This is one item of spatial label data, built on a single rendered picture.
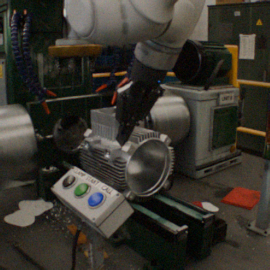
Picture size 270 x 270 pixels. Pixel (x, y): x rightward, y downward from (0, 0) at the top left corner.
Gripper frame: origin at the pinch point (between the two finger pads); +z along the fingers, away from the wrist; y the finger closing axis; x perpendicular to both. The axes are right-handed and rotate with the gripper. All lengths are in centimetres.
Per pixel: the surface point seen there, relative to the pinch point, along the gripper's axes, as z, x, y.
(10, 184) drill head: 25.2, -11.7, 23.8
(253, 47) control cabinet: 53, -148, -310
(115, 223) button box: -3.9, 23.8, 18.7
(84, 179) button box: -2.6, 12.4, 18.4
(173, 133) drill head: 18.9, -12.1, -37.0
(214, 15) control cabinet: 49, -222, -308
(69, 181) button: -1.0, 10.6, 20.6
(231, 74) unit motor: 5, -29, -83
